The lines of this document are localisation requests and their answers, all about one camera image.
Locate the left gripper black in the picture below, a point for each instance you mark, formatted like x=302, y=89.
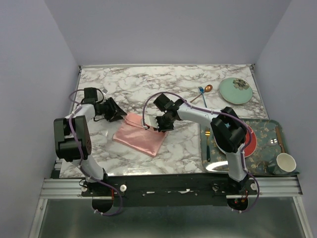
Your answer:
x=114, y=108

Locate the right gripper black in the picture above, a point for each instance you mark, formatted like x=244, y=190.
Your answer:
x=170, y=128

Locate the pink cloth napkin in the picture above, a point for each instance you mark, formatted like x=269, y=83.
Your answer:
x=132, y=134

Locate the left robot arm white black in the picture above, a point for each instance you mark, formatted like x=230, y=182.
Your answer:
x=71, y=134

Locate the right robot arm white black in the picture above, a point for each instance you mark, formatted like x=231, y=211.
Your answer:
x=228, y=130

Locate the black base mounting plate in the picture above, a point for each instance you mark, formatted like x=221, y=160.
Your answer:
x=170, y=190

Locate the mint green floral plate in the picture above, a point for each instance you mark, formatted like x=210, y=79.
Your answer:
x=235, y=90

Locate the red and teal plate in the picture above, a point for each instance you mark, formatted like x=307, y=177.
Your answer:
x=250, y=149

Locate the green floral serving tray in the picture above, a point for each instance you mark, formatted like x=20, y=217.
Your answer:
x=264, y=130

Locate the silver spoon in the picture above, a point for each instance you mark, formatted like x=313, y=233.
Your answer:
x=271, y=142

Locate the white paper cup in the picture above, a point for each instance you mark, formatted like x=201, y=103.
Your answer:
x=285, y=163

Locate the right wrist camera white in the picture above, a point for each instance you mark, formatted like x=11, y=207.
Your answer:
x=151, y=121

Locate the gold fork green handle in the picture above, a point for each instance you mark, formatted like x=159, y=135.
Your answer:
x=207, y=134

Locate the blue handled utensil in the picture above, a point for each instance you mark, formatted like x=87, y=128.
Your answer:
x=203, y=96

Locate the aluminium frame rail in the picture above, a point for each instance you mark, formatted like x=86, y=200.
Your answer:
x=269, y=187

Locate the wooden handled knife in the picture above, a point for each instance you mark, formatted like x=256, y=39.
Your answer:
x=279, y=139

